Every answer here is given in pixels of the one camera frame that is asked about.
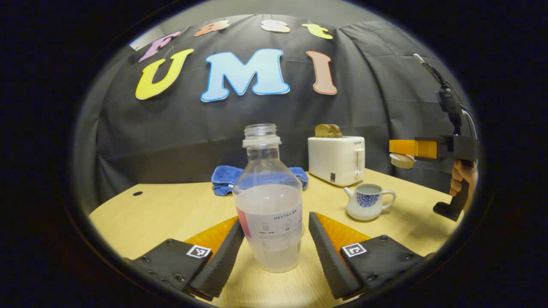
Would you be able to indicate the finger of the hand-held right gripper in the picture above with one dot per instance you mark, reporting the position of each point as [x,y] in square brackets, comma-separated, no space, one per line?
[404,147]

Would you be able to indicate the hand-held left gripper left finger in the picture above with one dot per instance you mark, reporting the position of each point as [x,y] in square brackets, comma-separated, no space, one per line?
[220,265]

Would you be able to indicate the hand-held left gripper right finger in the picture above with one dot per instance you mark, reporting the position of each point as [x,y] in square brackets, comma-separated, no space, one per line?
[327,261]

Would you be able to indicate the clear plastic water bottle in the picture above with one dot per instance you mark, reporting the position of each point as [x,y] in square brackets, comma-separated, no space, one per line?
[269,214]

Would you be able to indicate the brown bread slice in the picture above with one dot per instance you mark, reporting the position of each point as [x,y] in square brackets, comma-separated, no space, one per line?
[336,130]
[322,131]

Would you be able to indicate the white toaster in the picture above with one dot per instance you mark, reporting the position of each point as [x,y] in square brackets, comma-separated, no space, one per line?
[334,160]

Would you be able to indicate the blue towel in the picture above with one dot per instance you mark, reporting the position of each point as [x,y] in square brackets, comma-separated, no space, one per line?
[224,177]

